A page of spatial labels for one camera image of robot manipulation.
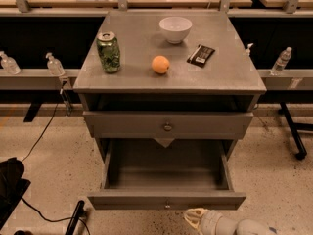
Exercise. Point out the black table leg right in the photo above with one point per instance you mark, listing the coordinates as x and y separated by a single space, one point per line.
295 128

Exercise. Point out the clear sanitizer bottle far left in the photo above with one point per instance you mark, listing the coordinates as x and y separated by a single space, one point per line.
9 64

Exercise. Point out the grey wooden drawer cabinet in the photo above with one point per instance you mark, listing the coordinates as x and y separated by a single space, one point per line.
228 82

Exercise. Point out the clear pump bottle right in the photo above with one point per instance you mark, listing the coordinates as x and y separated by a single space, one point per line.
248 49

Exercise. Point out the clear sanitizer bottle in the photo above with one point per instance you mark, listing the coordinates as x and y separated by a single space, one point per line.
9 64
54 65

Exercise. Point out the green soda can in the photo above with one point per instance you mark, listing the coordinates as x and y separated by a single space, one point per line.
108 51

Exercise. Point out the clear water bottle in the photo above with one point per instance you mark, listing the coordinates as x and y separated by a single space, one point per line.
281 61

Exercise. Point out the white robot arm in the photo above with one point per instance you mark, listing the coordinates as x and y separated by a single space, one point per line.
252 227

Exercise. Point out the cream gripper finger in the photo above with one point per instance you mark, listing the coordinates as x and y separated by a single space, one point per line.
193 217

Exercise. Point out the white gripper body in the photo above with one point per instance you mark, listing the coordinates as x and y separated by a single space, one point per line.
208 222

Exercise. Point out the orange fruit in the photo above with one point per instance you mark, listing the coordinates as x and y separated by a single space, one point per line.
160 64

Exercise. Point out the white ceramic bowl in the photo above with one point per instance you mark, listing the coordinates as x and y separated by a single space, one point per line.
175 29

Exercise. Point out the black object lower left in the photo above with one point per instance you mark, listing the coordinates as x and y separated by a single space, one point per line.
12 187

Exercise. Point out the grey top drawer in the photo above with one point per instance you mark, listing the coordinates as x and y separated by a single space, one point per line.
175 125

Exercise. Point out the black snack packet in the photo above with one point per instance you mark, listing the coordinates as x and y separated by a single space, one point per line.
200 56

